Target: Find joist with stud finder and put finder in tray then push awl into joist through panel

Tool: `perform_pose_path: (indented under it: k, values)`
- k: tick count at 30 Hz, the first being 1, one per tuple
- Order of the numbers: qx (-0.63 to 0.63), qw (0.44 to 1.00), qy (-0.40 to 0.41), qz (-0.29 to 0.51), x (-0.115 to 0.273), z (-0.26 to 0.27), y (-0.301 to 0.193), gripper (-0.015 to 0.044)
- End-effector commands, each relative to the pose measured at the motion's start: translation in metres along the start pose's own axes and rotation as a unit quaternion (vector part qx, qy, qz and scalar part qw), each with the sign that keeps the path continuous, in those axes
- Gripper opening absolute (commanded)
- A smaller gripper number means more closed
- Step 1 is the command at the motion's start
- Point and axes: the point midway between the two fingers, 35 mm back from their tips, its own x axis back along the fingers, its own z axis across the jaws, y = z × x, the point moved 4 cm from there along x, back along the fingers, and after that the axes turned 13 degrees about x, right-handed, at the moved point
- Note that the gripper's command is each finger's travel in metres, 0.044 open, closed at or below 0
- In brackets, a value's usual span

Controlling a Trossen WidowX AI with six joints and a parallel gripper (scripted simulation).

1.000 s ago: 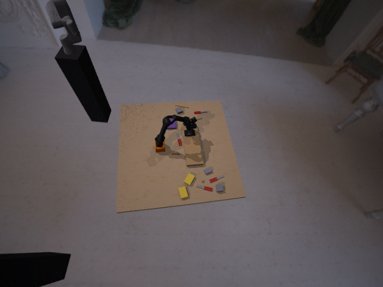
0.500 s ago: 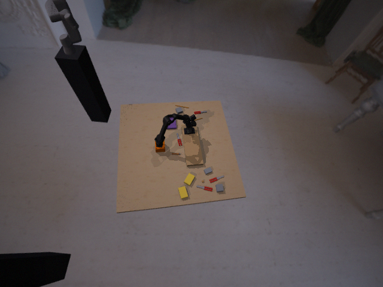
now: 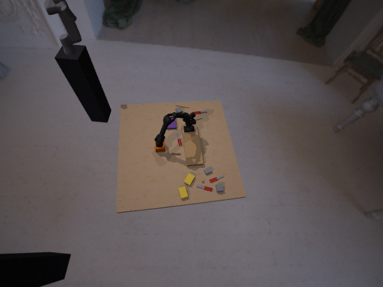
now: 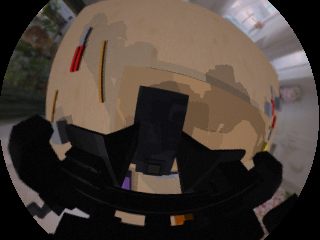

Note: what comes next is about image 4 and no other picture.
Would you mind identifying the purple square tray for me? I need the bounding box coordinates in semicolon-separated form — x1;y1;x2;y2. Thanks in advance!
121;171;132;189

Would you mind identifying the yellow rectangular block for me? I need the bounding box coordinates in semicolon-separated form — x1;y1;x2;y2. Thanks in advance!
260;141;268;152

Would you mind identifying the tan panel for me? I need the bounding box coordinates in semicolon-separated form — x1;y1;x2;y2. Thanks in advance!
113;65;269;163

